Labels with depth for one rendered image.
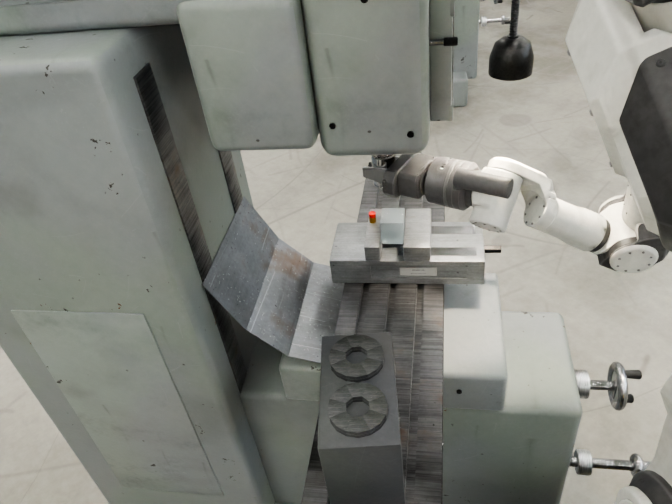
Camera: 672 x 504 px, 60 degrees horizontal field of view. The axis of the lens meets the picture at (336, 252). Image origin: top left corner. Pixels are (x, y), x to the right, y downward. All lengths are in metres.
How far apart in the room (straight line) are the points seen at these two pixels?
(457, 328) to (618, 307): 1.42
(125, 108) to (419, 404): 0.73
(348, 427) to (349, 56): 0.56
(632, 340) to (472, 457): 1.21
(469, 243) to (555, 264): 1.52
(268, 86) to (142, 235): 0.34
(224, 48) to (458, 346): 0.79
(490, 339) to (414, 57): 0.68
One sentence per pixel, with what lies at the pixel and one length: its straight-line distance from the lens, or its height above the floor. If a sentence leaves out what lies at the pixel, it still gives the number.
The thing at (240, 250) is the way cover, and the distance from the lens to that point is 1.36.
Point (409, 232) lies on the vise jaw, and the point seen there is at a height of 1.02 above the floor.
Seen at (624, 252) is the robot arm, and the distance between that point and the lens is 1.13.
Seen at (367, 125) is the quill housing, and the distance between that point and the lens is 1.00.
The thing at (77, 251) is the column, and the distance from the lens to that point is 1.18.
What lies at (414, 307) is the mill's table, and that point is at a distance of 1.32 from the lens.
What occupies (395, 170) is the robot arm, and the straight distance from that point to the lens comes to 1.09.
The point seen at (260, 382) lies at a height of 0.71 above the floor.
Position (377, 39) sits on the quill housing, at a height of 1.52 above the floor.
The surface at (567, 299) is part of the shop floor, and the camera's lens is 2.71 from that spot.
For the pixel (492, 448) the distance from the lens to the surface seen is 1.53.
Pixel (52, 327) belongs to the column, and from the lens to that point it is 1.38.
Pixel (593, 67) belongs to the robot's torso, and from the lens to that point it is 0.68.
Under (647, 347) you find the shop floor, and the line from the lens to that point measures 2.59.
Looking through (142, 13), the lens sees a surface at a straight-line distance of 1.02.
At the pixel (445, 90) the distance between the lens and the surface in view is 1.06.
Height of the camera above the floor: 1.83
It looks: 39 degrees down
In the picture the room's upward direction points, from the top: 8 degrees counter-clockwise
